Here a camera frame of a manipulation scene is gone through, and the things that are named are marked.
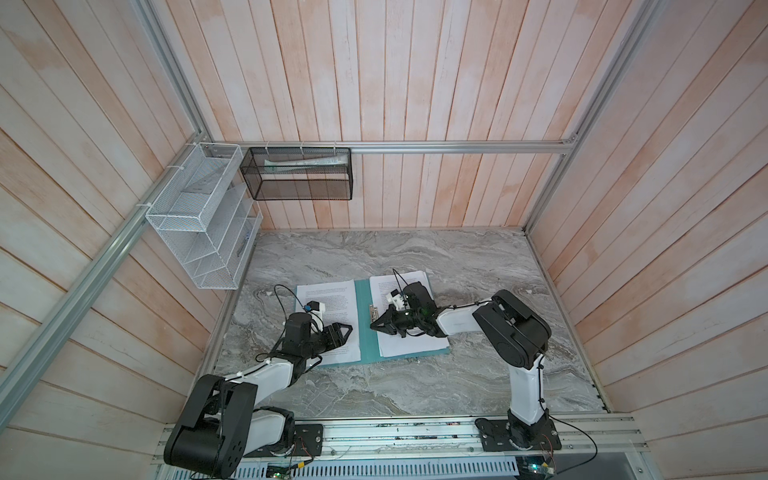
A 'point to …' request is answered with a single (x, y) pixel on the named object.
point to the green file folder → (367, 342)
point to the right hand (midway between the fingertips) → (370, 326)
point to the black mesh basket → (299, 173)
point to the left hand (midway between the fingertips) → (346, 335)
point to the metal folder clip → (374, 313)
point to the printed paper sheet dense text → (339, 302)
